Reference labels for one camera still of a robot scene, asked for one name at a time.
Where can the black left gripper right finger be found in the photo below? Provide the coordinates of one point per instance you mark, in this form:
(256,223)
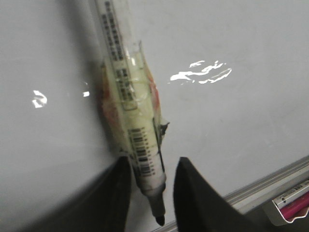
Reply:
(199,208)

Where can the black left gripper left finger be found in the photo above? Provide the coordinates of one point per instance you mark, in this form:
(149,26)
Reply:
(103,207)

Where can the black whiteboard marker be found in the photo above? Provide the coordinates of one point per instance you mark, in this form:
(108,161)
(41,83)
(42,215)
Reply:
(131,102)

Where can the white whiteboard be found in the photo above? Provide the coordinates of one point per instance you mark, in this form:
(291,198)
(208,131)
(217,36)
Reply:
(232,76)

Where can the white marker tray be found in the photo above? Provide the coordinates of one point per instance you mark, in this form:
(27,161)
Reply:
(293,201)

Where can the white labelled marker in tray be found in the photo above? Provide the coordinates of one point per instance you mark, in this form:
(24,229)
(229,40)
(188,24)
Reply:
(292,194)

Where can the pink marker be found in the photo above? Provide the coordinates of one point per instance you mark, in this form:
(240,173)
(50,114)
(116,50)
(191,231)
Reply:
(294,207)

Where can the grey aluminium whiteboard frame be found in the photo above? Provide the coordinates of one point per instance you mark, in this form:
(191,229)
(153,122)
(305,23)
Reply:
(263,190)

